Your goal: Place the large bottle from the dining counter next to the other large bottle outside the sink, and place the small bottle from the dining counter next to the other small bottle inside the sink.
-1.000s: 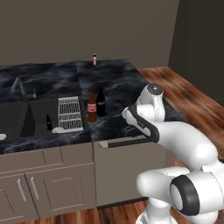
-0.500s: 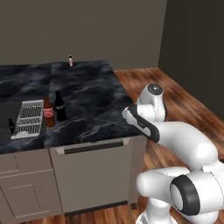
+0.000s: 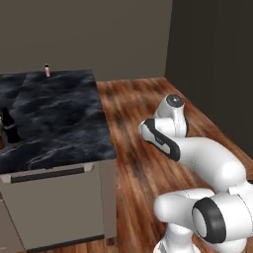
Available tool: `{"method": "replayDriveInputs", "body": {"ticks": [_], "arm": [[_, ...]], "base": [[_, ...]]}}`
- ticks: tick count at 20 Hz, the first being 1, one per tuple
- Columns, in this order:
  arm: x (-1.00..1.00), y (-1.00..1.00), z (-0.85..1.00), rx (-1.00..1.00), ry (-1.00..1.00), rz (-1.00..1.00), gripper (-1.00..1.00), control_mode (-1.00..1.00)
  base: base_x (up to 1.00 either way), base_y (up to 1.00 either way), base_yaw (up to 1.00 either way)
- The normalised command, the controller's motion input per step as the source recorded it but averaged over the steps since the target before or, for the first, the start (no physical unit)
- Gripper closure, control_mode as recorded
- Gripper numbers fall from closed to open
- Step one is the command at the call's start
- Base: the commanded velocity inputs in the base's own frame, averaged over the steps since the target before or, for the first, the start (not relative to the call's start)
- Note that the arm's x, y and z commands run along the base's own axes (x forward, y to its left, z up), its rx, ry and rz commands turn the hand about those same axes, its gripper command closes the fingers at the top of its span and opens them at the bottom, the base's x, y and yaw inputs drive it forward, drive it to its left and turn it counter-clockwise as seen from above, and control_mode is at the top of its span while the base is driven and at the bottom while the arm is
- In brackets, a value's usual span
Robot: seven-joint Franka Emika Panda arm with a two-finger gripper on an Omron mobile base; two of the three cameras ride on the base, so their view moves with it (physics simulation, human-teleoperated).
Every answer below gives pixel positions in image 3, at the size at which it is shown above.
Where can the grey cupboard door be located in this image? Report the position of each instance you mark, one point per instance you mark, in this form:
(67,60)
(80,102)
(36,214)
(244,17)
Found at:
(8,230)

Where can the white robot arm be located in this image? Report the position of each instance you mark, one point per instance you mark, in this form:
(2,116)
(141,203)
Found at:
(210,164)

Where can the small pink bottle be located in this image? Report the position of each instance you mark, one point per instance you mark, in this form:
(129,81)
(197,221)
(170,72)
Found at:
(47,70)

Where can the large black bottle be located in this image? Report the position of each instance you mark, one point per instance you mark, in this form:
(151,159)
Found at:
(10,127)

